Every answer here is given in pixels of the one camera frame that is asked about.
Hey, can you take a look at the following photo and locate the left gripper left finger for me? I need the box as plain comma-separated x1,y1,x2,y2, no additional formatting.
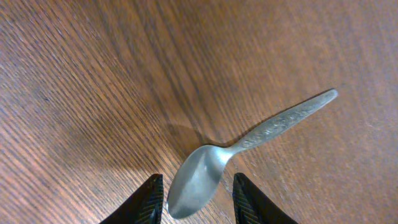
100,174,164,224

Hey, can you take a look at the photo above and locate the small dark teaspoon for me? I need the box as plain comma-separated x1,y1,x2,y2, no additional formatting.
167,88,338,219

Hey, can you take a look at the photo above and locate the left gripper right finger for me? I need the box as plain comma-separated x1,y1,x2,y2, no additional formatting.
233,172,297,224

